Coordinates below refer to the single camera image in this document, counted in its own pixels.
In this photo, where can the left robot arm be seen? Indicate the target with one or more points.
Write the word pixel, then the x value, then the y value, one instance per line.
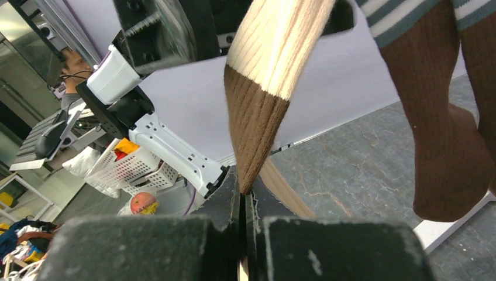
pixel 114 95

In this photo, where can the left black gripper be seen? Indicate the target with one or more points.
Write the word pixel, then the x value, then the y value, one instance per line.
pixel 156 35

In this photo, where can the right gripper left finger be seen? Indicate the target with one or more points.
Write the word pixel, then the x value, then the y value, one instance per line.
pixel 198 246

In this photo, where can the person in background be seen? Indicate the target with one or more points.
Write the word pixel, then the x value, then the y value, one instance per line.
pixel 74 71

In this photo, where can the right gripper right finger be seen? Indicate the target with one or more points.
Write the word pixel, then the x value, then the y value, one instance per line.
pixel 283 246

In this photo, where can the white sock drying rack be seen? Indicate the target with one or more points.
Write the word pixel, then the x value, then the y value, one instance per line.
pixel 431 234

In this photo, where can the white perforated basket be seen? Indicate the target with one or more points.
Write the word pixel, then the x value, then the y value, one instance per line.
pixel 141 171

